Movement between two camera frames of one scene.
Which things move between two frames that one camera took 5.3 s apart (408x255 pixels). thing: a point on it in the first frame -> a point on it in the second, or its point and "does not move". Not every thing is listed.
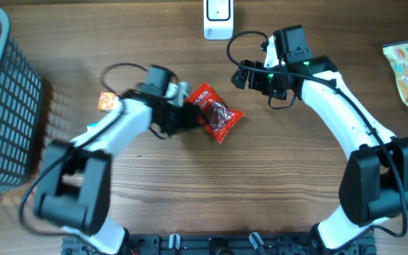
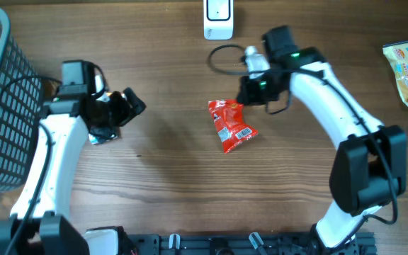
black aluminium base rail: [219, 244] does not move
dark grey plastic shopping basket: [10, 106] does not move
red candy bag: [218, 117] -> [228, 115]
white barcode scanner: [218, 19] does not move
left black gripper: [191, 118] -> [125, 112]
